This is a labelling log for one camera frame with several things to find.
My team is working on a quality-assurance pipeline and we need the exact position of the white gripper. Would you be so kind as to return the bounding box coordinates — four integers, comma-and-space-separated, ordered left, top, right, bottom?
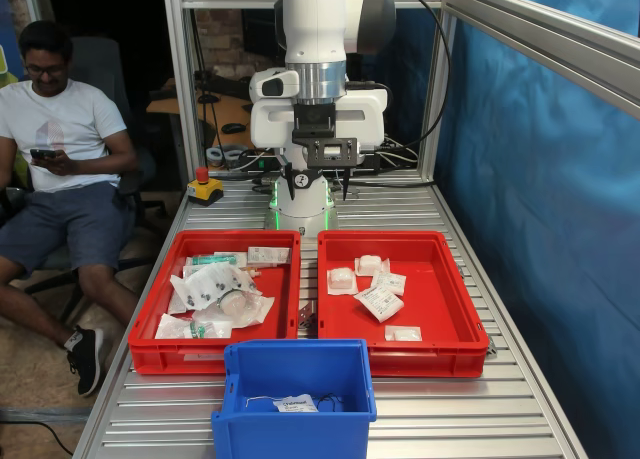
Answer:
249, 87, 390, 202

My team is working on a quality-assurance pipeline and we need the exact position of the white bandage roll blister pack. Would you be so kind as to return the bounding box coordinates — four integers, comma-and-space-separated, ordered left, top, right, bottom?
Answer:
354, 255, 391, 278
326, 267, 358, 296
384, 324, 423, 343

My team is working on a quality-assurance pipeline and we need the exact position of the white labelled flat box packet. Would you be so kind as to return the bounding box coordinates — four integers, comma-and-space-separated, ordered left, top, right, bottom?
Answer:
246, 246, 293, 267

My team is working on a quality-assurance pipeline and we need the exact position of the black power strip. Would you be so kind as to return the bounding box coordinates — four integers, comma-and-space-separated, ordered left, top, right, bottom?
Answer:
239, 151, 421, 173

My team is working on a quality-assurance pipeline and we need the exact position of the yellow emergency stop button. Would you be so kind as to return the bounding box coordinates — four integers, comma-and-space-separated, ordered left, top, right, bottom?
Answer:
186, 167, 225, 208

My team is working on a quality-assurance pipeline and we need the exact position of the small flat white bandage packet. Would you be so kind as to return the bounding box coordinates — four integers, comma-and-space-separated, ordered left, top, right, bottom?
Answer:
370, 271, 408, 297

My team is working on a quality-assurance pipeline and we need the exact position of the red plastic crate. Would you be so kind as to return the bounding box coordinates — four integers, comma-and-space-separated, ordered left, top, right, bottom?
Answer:
127, 228, 303, 376
316, 229, 491, 379

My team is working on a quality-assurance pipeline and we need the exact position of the large flat white bandage packet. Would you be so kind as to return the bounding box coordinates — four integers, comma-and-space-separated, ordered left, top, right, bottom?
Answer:
353, 286, 405, 324

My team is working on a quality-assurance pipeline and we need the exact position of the clear bag with black parts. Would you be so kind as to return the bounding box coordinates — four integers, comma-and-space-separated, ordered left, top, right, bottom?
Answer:
168, 263, 265, 312

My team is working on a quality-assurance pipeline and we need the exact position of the wooden desk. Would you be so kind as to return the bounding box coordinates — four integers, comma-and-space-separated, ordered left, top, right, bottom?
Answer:
146, 77, 281, 153

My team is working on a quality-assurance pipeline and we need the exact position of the green connector packet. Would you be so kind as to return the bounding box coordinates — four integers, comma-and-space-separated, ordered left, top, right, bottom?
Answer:
182, 318, 234, 340

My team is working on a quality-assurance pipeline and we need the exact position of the clear plastic packet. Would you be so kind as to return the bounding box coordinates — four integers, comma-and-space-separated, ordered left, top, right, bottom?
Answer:
166, 276, 194, 316
153, 312, 197, 340

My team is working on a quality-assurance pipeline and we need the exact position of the blue plastic storage bin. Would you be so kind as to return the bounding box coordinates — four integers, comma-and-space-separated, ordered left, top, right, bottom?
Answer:
210, 338, 378, 459

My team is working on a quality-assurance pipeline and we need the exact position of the blue curtain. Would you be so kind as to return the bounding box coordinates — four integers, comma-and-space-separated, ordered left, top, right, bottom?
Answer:
359, 0, 640, 459

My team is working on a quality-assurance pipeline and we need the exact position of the grey office chair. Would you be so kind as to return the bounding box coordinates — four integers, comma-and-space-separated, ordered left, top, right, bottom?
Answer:
0, 36, 169, 325

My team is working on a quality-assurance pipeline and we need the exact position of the seated man in white shirt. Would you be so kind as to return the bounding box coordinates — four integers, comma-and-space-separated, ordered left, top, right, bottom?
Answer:
0, 19, 140, 398

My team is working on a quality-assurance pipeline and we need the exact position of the black bracket wrist camera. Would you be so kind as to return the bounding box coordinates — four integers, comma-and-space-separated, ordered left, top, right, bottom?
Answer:
291, 101, 360, 170

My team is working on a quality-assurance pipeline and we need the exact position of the tangled cable bundle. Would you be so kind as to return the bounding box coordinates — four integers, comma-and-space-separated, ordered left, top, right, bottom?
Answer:
239, 138, 436, 190

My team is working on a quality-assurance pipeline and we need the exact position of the bagged filter with green ring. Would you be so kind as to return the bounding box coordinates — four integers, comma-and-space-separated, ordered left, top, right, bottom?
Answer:
217, 287, 276, 329

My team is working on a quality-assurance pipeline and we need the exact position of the black robot camera cable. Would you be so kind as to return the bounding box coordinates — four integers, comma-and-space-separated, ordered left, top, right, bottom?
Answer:
347, 0, 454, 155

